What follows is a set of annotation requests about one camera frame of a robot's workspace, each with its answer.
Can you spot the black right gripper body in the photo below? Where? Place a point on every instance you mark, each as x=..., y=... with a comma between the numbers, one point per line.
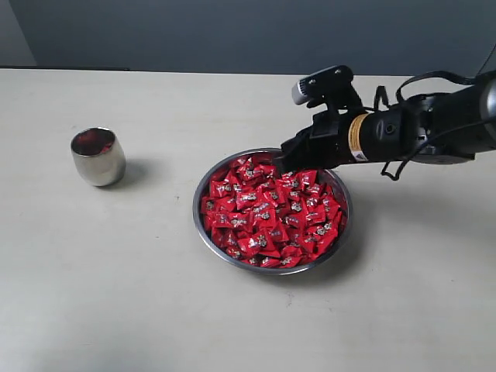
x=327, y=143

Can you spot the pile of red wrapped candies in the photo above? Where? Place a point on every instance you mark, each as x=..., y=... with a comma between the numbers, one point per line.
x=268, y=219

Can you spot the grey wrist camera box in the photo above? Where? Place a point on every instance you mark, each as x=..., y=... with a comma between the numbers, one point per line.
x=331, y=86

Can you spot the round steel bowl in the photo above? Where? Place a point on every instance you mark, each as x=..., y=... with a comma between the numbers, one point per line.
x=328, y=176

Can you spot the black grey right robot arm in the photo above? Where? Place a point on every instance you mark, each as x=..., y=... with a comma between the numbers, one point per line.
x=434, y=128

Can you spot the stainless steel cup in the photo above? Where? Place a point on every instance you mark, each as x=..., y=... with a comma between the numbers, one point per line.
x=103, y=169

